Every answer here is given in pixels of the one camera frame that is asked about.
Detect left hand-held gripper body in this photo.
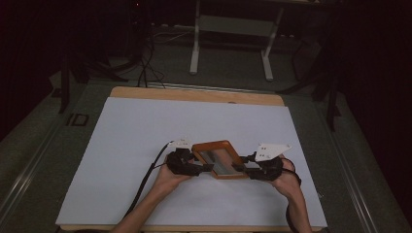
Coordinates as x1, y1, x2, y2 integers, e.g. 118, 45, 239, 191
165, 138, 205, 178

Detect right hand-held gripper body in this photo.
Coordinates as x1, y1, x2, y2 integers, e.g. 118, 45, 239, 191
246, 143, 292, 183

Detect orange framed tray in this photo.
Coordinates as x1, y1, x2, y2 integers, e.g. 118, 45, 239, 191
190, 139, 251, 181

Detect person's left hand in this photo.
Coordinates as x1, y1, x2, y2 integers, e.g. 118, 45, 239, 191
152, 154, 195, 195

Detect person's right hand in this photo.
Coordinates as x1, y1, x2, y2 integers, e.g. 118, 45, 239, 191
268, 154, 304, 200

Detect white table mat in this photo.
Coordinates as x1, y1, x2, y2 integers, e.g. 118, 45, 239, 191
54, 96, 328, 228

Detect wooden table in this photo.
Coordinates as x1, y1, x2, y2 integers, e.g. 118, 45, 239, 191
59, 85, 325, 233

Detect black metal stand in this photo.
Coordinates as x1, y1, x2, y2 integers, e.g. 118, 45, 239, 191
276, 32, 343, 132
57, 54, 129, 115

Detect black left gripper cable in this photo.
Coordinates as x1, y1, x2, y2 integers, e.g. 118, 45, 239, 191
123, 141, 176, 218

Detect black floor cables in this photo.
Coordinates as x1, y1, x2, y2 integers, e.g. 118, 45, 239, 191
137, 32, 167, 89

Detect white metal desk frame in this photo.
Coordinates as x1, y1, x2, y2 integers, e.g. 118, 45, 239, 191
189, 0, 286, 82

